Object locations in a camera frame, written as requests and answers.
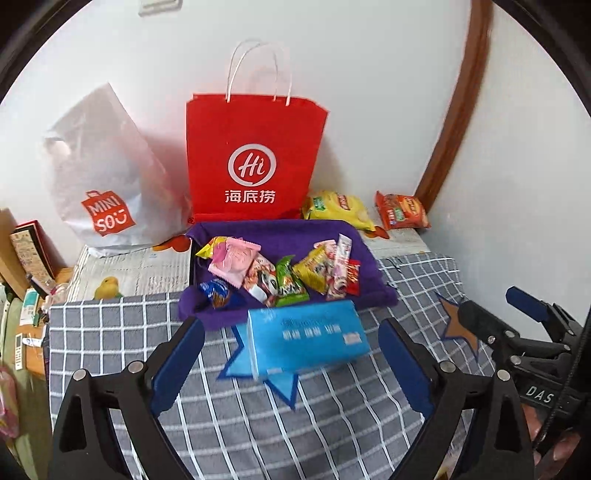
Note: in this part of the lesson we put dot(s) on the panda face snack packet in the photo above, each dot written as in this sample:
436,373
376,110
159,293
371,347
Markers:
261,281

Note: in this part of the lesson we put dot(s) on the wooden bedside cabinet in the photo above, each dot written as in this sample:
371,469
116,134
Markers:
27,251

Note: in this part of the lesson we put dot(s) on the blue tissue pack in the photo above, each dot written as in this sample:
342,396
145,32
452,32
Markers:
301,338

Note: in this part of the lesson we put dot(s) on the white plastic Miniso bag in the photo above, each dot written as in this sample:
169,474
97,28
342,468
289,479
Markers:
106,183

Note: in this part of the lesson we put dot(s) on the red paper shopping bag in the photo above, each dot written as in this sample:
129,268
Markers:
250,156

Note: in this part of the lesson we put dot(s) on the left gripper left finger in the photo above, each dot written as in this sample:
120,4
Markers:
85,445

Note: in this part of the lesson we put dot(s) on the small pink sachet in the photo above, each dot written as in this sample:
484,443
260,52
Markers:
343,251

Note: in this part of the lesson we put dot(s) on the yellow triangular snack packet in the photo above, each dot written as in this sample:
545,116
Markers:
313,270

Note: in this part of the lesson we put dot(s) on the yellow chips bag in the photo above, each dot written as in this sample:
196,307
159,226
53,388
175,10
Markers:
330,205

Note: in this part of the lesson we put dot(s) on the person's right hand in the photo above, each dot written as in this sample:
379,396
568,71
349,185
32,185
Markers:
549,465

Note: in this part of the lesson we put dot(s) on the blue snack packet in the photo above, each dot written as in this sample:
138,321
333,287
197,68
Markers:
220,295

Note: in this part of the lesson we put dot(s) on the wooden door frame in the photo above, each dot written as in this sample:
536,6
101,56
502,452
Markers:
462,104

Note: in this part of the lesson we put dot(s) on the purple yellow snack packet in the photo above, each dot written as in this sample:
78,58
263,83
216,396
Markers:
207,251

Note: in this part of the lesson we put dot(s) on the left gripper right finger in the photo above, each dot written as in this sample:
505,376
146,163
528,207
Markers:
497,445

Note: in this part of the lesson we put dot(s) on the orange chips bag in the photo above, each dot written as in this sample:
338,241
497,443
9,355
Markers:
401,211

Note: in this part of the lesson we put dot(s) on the pink snack packet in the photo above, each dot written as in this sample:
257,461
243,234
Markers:
231,260

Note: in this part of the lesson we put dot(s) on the green snack packet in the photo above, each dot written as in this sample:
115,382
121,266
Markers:
290,289

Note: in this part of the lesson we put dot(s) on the red white snack packet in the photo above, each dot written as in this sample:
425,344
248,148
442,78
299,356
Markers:
336,273

